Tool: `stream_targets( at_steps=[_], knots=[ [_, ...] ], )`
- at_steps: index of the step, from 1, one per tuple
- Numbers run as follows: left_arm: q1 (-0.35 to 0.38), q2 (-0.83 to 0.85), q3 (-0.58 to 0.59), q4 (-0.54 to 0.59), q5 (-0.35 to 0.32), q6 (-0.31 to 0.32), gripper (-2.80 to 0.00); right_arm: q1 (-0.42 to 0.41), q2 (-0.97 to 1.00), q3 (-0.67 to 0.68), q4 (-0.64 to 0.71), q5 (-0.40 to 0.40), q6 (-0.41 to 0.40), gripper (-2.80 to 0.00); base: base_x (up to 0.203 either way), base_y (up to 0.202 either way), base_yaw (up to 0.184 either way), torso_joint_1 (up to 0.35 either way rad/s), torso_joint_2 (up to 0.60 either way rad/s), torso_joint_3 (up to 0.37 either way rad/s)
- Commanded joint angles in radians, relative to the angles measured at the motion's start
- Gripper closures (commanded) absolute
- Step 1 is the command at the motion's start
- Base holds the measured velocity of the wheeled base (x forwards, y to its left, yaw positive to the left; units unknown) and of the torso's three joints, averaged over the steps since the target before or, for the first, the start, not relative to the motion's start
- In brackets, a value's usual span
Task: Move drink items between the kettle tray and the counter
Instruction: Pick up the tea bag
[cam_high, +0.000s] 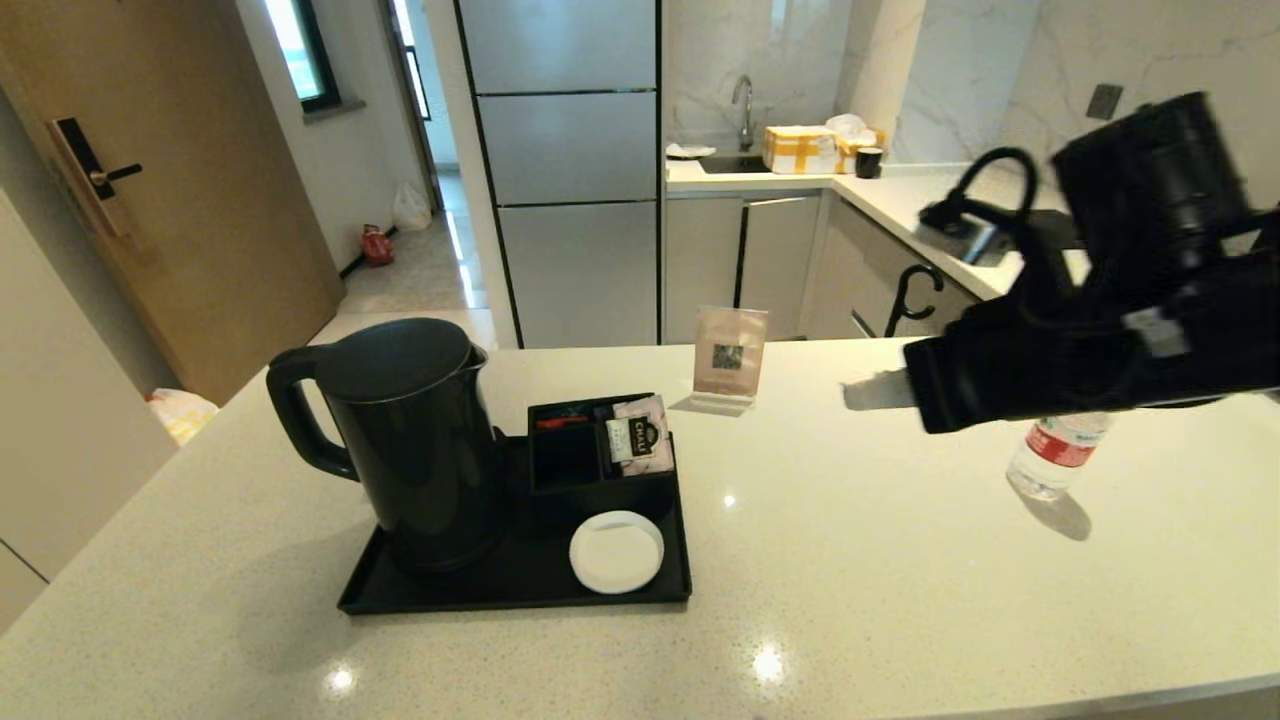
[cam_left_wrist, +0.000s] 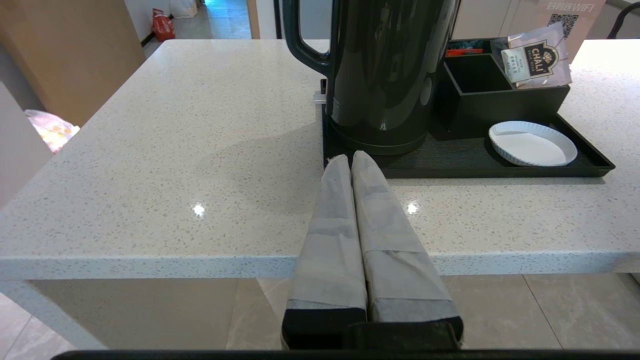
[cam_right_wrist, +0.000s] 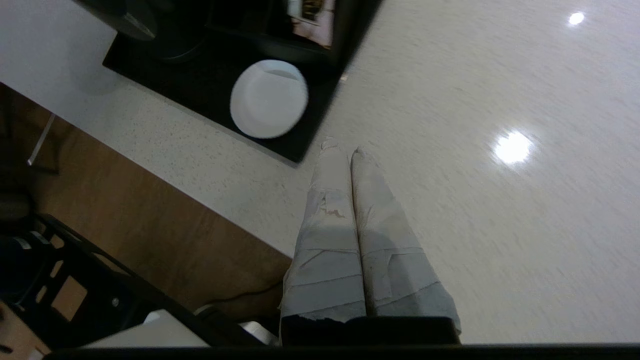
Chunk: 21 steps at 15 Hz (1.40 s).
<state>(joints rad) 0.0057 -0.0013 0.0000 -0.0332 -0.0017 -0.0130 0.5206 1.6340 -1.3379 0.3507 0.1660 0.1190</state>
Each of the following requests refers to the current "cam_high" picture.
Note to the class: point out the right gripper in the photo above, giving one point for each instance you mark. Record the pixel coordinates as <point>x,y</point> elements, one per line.
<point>1020,370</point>

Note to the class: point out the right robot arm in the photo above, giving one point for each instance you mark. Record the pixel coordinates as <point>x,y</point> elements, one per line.
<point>1150,190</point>

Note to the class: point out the black serving tray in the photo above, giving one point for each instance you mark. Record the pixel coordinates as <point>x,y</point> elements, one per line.
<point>520,582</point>

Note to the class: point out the black electric kettle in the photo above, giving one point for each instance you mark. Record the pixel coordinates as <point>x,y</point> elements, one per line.
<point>420,460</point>

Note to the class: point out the black kettle lid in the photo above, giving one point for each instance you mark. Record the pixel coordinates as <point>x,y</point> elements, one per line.
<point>400,360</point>

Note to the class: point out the acrylic sign holder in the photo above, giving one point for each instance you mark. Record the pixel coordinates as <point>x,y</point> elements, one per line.
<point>730,350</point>

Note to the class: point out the white cabinet door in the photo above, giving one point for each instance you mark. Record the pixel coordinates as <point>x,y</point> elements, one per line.
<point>780,265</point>
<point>700,270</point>

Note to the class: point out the clear water bottle red label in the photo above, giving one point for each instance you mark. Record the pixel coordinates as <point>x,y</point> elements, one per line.
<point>1055,455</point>

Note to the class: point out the pink sachet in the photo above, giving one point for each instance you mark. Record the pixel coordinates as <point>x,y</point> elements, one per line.
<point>655,410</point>

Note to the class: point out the black cup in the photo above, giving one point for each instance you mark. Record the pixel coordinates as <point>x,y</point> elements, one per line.
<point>869,163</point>

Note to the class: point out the tea bag with dark label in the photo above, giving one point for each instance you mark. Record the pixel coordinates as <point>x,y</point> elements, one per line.
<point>632,440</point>

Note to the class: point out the cardboard box with yellow tape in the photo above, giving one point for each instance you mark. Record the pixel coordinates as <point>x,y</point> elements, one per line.
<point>800,150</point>

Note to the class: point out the crumpled white plastic wrap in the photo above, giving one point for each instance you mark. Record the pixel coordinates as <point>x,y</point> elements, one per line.
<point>850,126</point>

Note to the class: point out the sink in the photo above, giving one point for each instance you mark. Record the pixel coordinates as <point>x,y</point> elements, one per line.
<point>735,164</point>

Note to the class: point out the black organiser box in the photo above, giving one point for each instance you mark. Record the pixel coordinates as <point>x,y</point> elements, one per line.
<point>600,490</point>

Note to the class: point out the white round coaster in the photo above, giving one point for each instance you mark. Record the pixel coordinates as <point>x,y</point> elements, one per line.
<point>617,553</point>

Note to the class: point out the chrome faucet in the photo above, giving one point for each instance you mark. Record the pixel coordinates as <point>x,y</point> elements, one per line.
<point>746,110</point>

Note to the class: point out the red sachet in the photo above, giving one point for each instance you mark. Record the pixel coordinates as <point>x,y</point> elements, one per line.
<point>560,422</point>

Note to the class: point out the silver refrigerator door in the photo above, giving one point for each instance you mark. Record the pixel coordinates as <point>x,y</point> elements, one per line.
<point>560,45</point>
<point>580,275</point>
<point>570,150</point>

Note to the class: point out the silver refrigerator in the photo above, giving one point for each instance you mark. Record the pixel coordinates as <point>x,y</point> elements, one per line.
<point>570,200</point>

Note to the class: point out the white plastic bag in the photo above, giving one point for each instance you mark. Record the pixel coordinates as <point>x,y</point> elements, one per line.
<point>411,210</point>

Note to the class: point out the red bag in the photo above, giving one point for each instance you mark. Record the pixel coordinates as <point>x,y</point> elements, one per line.
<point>377,247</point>

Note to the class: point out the window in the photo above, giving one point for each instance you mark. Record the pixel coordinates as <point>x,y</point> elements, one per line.
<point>300,50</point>

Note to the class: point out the yellow plastic bag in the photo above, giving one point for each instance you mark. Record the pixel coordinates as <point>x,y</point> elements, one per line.
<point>182,415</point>

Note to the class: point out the wooden door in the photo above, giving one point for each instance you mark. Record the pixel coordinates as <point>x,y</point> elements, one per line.
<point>190,180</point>

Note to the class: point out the pale cabinet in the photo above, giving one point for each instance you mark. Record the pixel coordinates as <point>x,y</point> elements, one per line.
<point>70,420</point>

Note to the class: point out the grey wall socket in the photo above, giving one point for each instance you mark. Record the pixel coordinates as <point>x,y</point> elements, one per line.
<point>1105,101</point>

